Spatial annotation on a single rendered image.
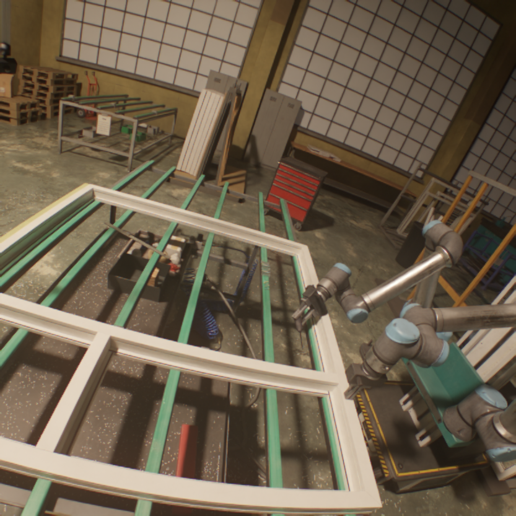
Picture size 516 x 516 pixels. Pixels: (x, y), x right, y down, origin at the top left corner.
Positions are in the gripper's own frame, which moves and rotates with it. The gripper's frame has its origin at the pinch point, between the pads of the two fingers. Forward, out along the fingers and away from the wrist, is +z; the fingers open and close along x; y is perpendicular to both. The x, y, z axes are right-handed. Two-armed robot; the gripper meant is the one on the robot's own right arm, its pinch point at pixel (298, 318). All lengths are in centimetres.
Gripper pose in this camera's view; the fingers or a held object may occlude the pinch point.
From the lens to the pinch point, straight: 129.4
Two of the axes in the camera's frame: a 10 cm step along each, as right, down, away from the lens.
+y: 5.5, 1.8, -8.1
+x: 4.7, 7.4, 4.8
